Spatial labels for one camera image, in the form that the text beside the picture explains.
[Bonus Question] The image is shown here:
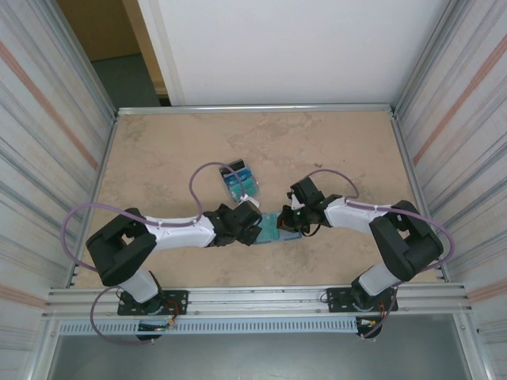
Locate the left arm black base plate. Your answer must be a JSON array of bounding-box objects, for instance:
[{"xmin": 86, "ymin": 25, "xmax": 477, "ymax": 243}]
[{"xmin": 117, "ymin": 290, "xmax": 189, "ymax": 317}]

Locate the long aluminium mounting rail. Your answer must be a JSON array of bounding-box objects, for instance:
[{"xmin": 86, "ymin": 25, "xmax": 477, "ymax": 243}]
[{"xmin": 42, "ymin": 283, "xmax": 475, "ymax": 321}]

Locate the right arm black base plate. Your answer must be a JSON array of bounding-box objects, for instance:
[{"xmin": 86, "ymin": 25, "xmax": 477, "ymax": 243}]
[{"xmin": 325, "ymin": 287, "xmax": 397, "ymax": 314}]

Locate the small green circuit board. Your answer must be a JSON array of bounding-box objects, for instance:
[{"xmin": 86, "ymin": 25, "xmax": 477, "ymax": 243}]
[{"xmin": 137, "ymin": 322, "xmax": 178, "ymax": 332}]

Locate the aluminium table edge rail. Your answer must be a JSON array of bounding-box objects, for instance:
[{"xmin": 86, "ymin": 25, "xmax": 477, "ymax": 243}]
[
  {"xmin": 389, "ymin": 110, "xmax": 452, "ymax": 284},
  {"xmin": 116, "ymin": 103, "xmax": 397, "ymax": 118},
  {"xmin": 71, "ymin": 114, "xmax": 120, "ymax": 287}
]

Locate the translucent striped enclosure panel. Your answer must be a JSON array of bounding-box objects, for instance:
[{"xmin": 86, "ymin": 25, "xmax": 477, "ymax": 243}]
[
  {"xmin": 395, "ymin": 0, "xmax": 507, "ymax": 345},
  {"xmin": 0, "ymin": 0, "xmax": 118, "ymax": 345}
]

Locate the green card with chip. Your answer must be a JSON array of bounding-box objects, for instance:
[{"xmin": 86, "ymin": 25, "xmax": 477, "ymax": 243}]
[{"xmin": 259, "ymin": 213, "xmax": 281, "ymax": 243}]

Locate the dark blue card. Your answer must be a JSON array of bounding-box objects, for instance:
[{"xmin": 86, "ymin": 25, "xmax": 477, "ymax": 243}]
[{"xmin": 223, "ymin": 169, "xmax": 255, "ymax": 188}]

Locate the slotted grey cable duct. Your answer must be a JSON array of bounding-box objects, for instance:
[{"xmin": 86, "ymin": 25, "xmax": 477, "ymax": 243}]
[{"xmin": 58, "ymin": 319, "xmax": 360, "ymax": 336}]

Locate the teal card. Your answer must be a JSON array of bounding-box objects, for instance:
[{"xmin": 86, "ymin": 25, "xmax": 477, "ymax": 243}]
[{"xmin": 228, "ymin": 180, "xmax": 261, "ymax": 204}]

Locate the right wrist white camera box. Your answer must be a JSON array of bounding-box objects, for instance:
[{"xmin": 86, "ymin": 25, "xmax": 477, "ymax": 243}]
[{"xmin": 285, "ymin": 189, "xmax": 304, "ymax": 211}]

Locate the white door frame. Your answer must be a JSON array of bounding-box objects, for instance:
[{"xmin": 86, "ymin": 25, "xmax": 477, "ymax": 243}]
[{"xmin": 136, "ymin": 0, "xmax": 187, "ymax": 107}]

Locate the black card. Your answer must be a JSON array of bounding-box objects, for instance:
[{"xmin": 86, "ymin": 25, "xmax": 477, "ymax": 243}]
[{"xmin": 219, "ymin": 158, "xmax": 246, "ymax": 178}]

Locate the grey metal sheet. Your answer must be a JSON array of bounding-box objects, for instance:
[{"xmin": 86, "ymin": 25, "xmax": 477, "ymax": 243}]
[{"xmin": 47, "ymin": 316, "xmax": 476, "ymax": 380}]

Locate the blue leather card holder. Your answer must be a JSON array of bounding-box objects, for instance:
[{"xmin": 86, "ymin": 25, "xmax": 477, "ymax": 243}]
[{"xmin": 253, "ymin": 211, "xmax": 304, "ymax": 246}]

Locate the aluminium frame post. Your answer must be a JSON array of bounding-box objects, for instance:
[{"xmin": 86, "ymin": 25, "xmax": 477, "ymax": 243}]
[{"xmin": 391, "ymin": 0, "xmax": 468, "ymax": 116}]

